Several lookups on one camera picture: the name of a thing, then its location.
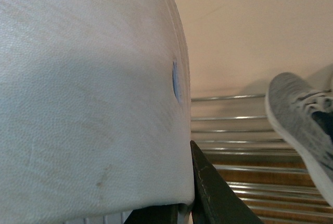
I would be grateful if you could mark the light blue slipper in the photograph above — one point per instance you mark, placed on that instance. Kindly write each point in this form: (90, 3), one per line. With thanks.
(95, 109)

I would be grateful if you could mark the black metal shoe rack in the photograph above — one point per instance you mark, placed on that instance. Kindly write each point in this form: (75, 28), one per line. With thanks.
(264, 171)

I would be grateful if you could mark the grey knit sneaker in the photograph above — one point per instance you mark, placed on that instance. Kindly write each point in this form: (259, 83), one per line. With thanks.
(302, 116)

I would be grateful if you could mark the black right-camera right gripper left finger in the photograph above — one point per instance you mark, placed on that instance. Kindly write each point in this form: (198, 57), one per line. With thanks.
(165, 214)

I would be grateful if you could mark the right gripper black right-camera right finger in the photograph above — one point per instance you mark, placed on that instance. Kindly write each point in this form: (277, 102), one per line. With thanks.
(215, 201)

